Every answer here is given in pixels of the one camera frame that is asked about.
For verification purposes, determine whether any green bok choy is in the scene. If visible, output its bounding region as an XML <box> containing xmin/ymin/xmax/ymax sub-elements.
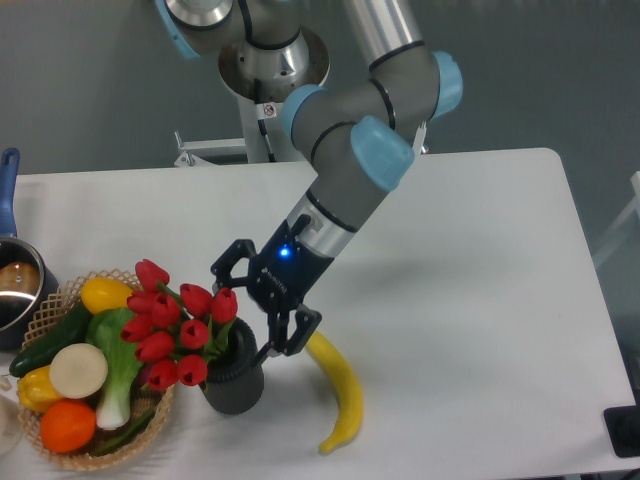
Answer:
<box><xmin>86</xmin><ymin>307</ymin><xmax>142</xmax><ymax>430</ymax></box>

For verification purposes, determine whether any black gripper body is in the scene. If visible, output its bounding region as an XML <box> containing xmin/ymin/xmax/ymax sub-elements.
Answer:
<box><xmin>247</xmin><ymin>218</ymin><xmax>333</xmax><ymax>314</ymax></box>

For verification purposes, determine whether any green cucumber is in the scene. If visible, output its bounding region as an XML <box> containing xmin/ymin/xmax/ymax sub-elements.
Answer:
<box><xmin>9</xmin><ymin>303</ymin><xmax>93</xmax><ymax>378</ymax></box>

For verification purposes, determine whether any red tulip bouquet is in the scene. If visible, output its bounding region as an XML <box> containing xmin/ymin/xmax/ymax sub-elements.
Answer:
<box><xmin>120</xmin><ymin>259</ymin><xmax>238</xmax><ymax>391</ymax></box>

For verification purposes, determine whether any yellow bell pepper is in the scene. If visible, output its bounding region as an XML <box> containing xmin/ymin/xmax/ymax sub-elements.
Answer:
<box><xmin>17</xmin><ymin>365</ymin><xmax>63</xmax><ymax>413</ymax></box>

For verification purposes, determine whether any yellow banana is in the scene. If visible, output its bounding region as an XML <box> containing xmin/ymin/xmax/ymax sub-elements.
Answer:
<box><xmin>306</xmin><ymin>331</ymin><xmax>364</xmax><ymax>455</ymax></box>

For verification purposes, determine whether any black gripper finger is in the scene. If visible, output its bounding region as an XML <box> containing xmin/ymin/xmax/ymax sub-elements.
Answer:
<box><xmin>210</xmin><ymin>239</ymin><xmax>256</xmax><ymax>293</ymax></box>
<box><xmin>252</xmin><ymin>304</ymin><xmax>322</xmax><ymax>367</ymax></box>

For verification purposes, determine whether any black cable on pedestal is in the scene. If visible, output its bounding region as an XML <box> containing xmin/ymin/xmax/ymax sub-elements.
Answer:
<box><xmin>252</xmin><ymin>78</ymin><xmax>277</xmax><ymax>163</ymax></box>

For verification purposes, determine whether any black device at table edge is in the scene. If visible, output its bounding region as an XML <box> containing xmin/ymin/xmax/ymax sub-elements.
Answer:
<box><xmin>603</xmin><ymin>405</ymin><xmax>639</xmax><ymax>458</ymax></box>

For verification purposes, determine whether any green bean pod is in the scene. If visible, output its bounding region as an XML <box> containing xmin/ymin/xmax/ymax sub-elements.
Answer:
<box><xmin>90</xmin><ymin>408</ymin><xmax>155</xmax><ymax>456</ymax></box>

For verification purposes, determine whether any dark grey ribbed vase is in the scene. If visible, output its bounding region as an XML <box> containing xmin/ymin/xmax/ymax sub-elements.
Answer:
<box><xmin>203</xmin><ymin>319</ymin><xmax>264</xmax><ymax>415</ymax></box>

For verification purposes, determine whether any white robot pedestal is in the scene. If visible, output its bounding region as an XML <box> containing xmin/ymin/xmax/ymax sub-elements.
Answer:
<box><xmin>173</xmin><ymin>27</ymin><xmax>431</xmax><ymax>169</ymax></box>

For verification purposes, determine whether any yellow squash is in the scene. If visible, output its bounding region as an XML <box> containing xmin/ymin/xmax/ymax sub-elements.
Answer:
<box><xmin>80</xmin><ymin>277</ymin><xmax>133</xmax><ymax>315</ymax></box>

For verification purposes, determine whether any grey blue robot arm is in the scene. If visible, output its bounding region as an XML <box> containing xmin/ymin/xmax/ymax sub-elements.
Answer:
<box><xmin>156</xmin><ymin>1</ymin><xmax>463</xmax><ymax>364</ymax></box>

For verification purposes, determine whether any woven wicker basket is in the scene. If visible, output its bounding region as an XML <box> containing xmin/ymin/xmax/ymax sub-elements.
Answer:
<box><xmin>18</xmin><ymin>269</ymin><xmax>174</xmax><ymax>472</ymax></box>

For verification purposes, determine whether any blue handled saucepan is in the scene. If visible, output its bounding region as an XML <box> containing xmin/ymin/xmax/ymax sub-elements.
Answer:
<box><xmin>1</xmin><ymin>147</ymin><xmax>59</xmax><ymax>351</ymax></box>

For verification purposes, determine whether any purple red radish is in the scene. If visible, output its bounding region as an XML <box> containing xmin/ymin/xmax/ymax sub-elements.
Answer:
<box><xmin>136</xmin><ymin>364</ymin><xmax>152</xmax><ymax>388</ymax></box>

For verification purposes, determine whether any orange fruit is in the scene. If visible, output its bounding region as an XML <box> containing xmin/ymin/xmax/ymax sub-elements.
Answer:
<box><xmin>39</xmin><ymin>399</ymin><xmax>96</xmax><ymax>453</ymax></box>

